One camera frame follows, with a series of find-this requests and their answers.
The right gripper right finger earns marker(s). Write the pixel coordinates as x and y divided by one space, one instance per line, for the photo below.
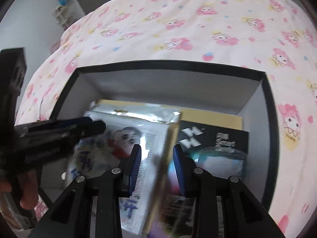
223 207

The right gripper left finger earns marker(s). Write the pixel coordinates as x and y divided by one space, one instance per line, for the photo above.
70 214

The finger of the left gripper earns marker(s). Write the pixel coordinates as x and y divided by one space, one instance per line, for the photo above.
52 124
84 128

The black Smart Devil box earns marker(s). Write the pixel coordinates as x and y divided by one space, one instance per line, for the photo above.
220 151

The person's left hand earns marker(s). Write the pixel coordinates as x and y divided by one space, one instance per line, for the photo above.
29 188

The black storage box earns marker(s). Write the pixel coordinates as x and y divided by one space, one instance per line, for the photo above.
205 86

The white shelf rack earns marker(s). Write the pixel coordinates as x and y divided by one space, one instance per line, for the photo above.
63 16

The pink cartoon bed blanket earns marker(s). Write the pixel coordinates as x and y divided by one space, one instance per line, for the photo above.
274 36

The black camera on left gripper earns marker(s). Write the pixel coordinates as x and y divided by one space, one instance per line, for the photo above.
13 70

